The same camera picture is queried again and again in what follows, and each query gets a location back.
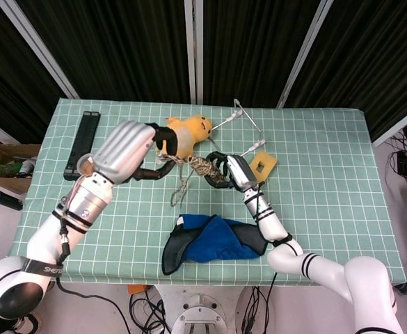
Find yellow plush toy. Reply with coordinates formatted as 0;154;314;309
156;114;214;156

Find black power strip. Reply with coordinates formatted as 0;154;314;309
63;111;102;181

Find black pleated curtain panel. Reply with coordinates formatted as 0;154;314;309
286;0;407;142
202;0;317;108
0;0;68;143
15;0;194;104

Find clear jar with orange contents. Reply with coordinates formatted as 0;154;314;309
76;152;96;175

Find tangled black floor cables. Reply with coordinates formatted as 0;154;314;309
129;287;172;334
240;285;271;334

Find blue cloth with black trim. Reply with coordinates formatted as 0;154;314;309
160;214;270;276

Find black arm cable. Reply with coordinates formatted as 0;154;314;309
251;182;294;334
55;222;136;334

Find brown cardboard box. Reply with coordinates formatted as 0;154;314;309
0;129;41;196

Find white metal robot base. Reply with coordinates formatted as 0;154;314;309
154;285;256;334

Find white partition post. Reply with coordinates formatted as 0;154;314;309
184;0;198;104
3;0;81;100
194;0;205;104
276;0;335;109

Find black white sneaker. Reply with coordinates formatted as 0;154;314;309
15;315;39;333

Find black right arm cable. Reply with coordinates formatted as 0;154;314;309
251;182;294;334

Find black cylinder handle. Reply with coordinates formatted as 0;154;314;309
0;190;24;212

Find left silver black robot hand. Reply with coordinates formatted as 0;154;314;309
90;119;180;185

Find beige brown braided rope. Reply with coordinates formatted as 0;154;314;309
156;154;231;209

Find yellow sponge with square hole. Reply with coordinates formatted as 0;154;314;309
248;150;279;184

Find green checked tablecloth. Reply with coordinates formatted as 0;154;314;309
10;97;407;286

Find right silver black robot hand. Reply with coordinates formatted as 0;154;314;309
204;150;260;192

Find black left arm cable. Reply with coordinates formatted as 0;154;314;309
55;222;136;334

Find metal wire hanger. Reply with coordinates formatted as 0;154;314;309
208;98;267;157

